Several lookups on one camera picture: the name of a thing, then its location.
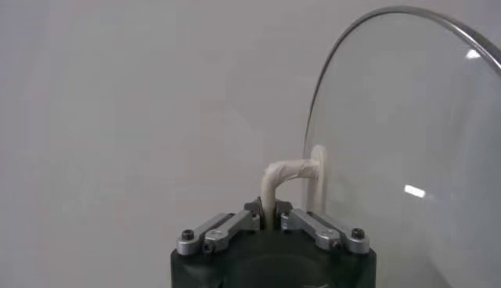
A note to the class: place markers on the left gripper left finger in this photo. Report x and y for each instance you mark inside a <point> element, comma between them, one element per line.
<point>227,235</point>

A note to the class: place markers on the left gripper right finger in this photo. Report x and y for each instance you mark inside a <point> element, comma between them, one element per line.
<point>325,235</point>

